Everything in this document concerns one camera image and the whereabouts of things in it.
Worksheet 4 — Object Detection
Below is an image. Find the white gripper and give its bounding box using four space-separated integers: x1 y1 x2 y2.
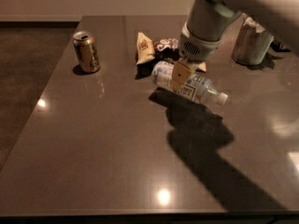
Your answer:
170 22 222 91

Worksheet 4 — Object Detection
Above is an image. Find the clear plastic water bottle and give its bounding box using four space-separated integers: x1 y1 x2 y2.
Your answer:
151 61 228 105

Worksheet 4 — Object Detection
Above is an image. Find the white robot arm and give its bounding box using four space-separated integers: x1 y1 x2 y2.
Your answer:
171 0 299 91

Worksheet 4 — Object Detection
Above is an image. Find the brown chip bag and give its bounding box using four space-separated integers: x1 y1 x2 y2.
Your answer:
135 32 180 76

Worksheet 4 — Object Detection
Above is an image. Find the metal cylindrical container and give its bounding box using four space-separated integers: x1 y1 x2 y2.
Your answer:
232 16 274 66

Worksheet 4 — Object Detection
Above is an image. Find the gold soda can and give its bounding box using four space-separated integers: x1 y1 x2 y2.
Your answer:
73 30 100 73

